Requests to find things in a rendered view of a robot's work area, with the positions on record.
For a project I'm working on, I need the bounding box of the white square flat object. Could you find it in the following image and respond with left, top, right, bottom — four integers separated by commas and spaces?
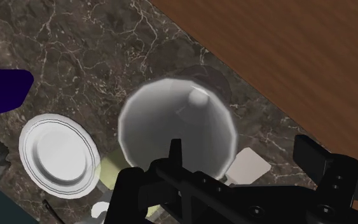
224, 146, 272, 186

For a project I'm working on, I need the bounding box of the small white round object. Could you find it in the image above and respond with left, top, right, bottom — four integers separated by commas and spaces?
90, 201, 110, 219

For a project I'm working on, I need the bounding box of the pale yellow flat object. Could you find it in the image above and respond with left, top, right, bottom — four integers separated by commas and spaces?
99, 151, 133, 191

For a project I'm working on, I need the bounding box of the dark blue rounded object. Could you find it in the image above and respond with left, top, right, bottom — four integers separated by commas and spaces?
0, 69, 35, 120

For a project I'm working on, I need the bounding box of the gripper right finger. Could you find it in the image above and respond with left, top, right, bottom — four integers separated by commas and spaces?
293, 134, 358, 209

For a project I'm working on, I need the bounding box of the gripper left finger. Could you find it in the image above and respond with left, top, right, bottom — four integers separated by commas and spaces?
103, 138, 251, 224

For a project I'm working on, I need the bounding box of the thin black stick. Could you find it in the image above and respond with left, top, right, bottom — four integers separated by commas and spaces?
41, 199, 65, 224

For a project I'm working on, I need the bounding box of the white plate with thin rings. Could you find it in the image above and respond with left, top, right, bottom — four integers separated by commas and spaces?
18, 113, 102, 200

